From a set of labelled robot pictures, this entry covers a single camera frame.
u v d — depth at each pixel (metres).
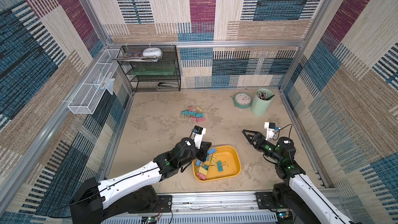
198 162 0.67
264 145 0.70
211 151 0.74
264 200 0.73
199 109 1.08
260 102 0.98
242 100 1.12
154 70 0.97
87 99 0.91
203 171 0.78
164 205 0.73
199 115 1.04
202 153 0.66
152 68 1.07
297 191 0.55
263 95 0.94
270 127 0.73
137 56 0.92
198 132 0.65
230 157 0.87
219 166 0.85
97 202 0.40
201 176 0.79
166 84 1.11
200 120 1.03
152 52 0.89
